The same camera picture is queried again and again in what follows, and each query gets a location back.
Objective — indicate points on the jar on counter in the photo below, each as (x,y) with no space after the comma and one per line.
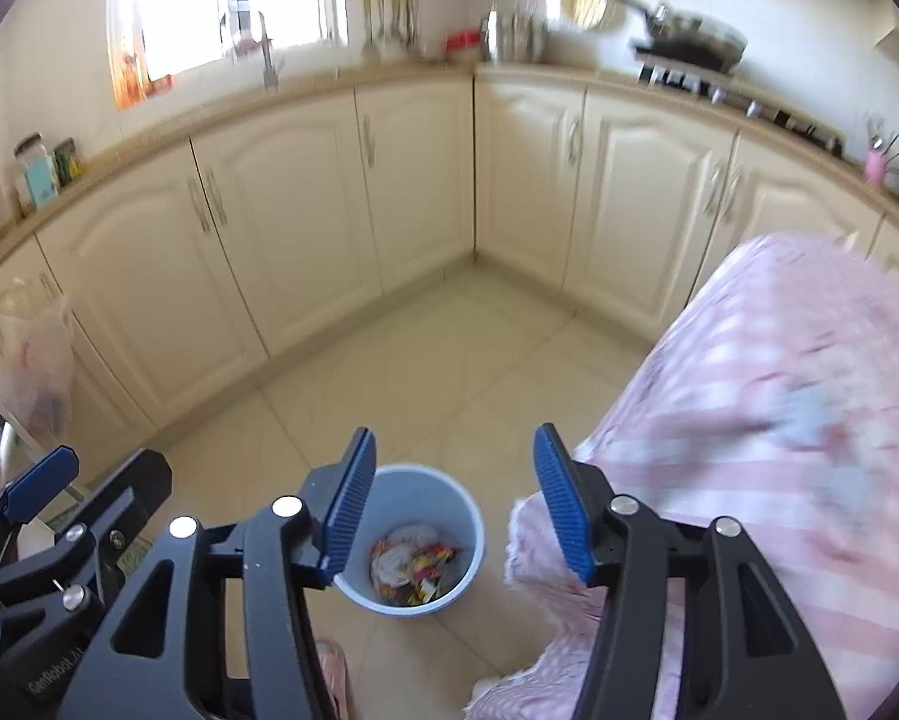
(38,170)

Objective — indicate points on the pink checkered tablecloth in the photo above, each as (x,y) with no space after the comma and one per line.
(768,417)

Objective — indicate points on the round white steamer plate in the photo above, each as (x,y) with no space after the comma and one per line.
(586,15)

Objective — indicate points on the black wok with lid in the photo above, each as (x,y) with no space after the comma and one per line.
(690,38)

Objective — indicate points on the steel steamer pot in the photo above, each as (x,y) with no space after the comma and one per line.
(513,36)

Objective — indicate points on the chrome sink faucet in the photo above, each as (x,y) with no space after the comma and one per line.
(242,31)

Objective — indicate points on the red container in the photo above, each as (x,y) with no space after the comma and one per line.
(464,47)

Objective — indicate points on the hanging plastic bag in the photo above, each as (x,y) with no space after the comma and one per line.
(37,360)

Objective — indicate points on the pink utensil holder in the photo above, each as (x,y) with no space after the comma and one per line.
(875,167)

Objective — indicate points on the blue trash bucket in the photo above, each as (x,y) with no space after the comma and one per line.
(419,546)

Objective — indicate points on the black gas stove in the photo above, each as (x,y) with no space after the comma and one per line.
(722,89)

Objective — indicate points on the cream lower cabinets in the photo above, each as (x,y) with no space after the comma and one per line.
(196,254)

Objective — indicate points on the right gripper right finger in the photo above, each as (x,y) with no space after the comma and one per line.
(614,542)

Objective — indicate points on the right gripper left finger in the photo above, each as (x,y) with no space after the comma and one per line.
(301,542)

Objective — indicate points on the kitchen window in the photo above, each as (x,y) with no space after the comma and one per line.
(152,43)

